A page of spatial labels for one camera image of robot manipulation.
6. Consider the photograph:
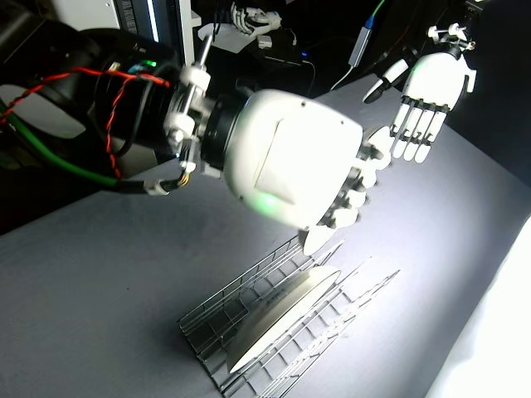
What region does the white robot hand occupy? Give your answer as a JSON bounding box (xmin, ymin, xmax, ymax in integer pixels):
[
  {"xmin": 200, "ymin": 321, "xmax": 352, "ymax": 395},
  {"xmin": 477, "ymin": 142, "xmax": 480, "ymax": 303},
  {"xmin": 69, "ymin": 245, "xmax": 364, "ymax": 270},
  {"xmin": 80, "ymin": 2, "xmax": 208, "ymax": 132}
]
[
  {"xmin": 222, "ymin": 88, "xmax": 394, "ymax": 256},
  {"xmin": 362, "ymin": 51, "xmax": 478, "ymax": 164}
]

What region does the white round plate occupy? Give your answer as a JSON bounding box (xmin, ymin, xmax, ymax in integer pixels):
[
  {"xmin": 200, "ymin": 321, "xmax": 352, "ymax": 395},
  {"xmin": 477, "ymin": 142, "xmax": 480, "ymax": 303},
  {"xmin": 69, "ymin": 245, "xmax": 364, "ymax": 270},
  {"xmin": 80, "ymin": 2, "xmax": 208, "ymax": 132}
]
[{"xmin": 226, "ymin": 265, "xmax": 343, "ymax": 374}]

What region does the white skeleton hand model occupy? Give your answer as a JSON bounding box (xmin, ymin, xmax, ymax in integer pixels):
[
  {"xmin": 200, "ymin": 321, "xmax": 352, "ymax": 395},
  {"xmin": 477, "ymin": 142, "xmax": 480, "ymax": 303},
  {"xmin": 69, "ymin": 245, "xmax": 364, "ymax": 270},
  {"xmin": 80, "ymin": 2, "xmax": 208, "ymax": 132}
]
[{"xmin": 230, "ymin": 0, "xmax": 281, "ymax": 36}]

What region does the grey usb adapter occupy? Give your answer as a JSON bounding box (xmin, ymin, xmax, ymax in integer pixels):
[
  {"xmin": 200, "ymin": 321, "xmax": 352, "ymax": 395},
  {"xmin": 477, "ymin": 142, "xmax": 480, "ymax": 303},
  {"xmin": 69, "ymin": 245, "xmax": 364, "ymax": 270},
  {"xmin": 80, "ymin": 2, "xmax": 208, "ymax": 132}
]
[{"xmin": 347, "ymin": 27, "xmax": 373, "ymax": 67}]

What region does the black box with blue light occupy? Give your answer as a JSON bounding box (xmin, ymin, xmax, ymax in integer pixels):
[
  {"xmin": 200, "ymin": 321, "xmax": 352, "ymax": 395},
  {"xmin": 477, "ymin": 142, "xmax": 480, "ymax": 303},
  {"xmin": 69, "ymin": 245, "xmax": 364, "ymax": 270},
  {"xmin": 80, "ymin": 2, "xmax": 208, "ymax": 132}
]
[{"xmin": 248, "ymin": 39, "xmax": 316, "ymax": 70}]

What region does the white flat board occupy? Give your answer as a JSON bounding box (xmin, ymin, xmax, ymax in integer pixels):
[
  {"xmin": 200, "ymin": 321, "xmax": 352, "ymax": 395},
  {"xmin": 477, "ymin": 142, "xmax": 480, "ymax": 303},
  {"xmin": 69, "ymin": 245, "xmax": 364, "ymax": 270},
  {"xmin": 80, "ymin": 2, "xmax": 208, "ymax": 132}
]
[{"xmin": 197, "ymin": 22, "xmax": 258, "ymax": 55}]

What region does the grey table cloth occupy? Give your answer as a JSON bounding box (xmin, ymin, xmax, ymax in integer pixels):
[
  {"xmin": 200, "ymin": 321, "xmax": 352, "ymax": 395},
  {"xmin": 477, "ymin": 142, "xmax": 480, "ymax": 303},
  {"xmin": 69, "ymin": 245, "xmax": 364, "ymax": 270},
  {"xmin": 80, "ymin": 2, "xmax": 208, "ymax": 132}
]
[{"xmin": 0, "ymin": 76, "xmax": 531, "ymax": 398}]

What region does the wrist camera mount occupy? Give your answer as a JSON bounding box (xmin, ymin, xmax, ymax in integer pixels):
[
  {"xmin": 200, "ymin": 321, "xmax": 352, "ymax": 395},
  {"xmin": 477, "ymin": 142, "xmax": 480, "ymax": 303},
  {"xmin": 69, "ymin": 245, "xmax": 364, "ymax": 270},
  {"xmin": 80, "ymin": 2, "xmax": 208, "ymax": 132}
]
[{"xmin": 197, "ymin": 159, "xmax": 226, "ymax": 180}]

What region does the thin white cable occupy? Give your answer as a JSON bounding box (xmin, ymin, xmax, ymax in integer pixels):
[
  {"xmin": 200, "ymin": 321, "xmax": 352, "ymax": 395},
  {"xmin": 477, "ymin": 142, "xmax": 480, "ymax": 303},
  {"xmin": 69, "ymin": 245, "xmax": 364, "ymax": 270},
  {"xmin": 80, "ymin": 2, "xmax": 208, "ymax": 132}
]
[{"xmin": 329, "ymin": 66, "xmax": 356, "ymax": 90}]

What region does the metal wire dish rack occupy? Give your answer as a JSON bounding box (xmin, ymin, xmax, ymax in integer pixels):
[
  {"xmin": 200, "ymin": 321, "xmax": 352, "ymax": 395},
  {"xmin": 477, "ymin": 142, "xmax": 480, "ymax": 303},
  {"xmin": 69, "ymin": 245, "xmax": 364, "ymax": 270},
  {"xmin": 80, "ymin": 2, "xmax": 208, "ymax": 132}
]
[{"xmin": 177, "ymin": 234, "xmax": 402, "ymax": 397}]

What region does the thick green cable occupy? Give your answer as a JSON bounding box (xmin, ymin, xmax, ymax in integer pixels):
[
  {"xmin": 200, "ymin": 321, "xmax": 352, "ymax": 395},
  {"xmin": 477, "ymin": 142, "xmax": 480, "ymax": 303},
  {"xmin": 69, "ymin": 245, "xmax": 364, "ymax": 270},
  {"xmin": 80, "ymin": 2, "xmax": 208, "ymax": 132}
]
[{"xmin": 0, "ymin": 99, "xmax": 121, "ymax": 187}]

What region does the red black twisted cable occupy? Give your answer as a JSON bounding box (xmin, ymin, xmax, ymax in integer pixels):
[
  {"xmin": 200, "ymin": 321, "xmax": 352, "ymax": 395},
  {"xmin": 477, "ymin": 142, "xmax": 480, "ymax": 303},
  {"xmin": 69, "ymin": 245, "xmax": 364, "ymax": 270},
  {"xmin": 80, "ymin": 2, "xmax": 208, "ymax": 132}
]
[{"xmin": 0, "ymin": 68, "xmax": 172, "ymax": 179}]

